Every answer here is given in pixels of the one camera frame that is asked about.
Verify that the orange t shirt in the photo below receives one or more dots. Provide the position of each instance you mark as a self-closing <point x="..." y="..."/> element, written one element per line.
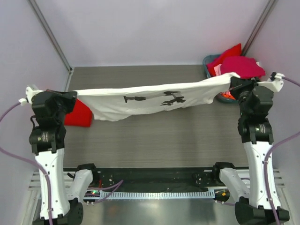
<point x="227" y="95"/>

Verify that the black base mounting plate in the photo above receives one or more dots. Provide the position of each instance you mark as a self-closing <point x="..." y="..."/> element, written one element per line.
<point x="158" y="180"/>

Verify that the pink t shirt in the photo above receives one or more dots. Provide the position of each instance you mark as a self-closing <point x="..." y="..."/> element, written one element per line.
<point x="217" y="70"/>

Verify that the left aluminium corner post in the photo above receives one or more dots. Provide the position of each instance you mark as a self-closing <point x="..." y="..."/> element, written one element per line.
<point x="44" y="24"/>

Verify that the aluminium corner post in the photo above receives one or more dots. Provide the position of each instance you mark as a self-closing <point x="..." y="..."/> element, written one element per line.
<point x="269" y="7"/>
<point x="44" y="24"/>

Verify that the grey-blue laundry basket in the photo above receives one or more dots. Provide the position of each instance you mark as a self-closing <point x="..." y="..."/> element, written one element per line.
<point x="223" y="97"/>

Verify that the red t shirt in basket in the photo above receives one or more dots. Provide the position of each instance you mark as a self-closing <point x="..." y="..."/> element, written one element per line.
<point x="234" y="51"/>

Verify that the white printed t shirt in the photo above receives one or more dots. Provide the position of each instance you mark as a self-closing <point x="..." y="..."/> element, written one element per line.
<point x="118" y="104"/>

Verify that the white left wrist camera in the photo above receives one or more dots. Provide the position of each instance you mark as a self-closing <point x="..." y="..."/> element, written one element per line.
<point x="30" y="92"/>

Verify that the slotted white cable duct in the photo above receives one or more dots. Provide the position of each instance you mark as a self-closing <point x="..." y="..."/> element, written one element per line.
<point x="167" y="195"/>

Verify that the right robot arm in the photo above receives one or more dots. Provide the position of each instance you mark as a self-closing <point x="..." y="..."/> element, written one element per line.
<point x="257" y="204"/>

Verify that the folded red t shirt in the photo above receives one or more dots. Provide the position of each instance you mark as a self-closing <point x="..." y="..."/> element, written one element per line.
<point x="81" y="116"/>

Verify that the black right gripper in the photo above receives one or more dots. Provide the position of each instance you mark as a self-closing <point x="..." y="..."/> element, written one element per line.
<point x="237" y="82"/>

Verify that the right aluminium corner post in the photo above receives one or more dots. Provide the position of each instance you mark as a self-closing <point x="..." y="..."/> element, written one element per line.
<point x="269" y="7"/>

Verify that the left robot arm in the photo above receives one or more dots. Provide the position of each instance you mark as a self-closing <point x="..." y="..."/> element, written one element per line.
<point x="59" y="206"/>

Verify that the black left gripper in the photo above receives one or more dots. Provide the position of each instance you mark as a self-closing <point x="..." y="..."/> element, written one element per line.
<point x="69" y="97"/>

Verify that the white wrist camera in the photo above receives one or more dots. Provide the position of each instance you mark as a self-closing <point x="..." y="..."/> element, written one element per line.
<point x="274" y="83"/>
<point x="30" y="92"/>

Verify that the magenta t shirt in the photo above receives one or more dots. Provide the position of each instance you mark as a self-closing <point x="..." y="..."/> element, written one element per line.
<point x="243" y="66"/>

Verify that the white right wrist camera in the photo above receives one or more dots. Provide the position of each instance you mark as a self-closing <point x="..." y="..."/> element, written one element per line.
<point x="274" y="83"/>

